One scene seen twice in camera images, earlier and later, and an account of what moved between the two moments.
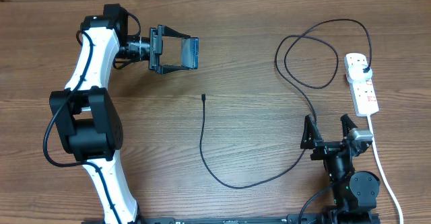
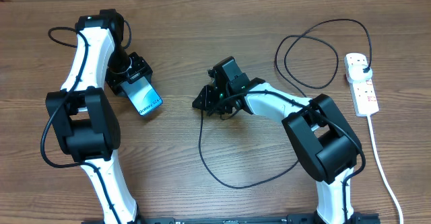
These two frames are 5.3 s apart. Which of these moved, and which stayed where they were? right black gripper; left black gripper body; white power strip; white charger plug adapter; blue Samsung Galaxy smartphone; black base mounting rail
Moved: left black gripper body; blue Samsung Galaxy smartphone; right black gripper
Stayed: white charger plug adapter; white power strip; black base mounting rail
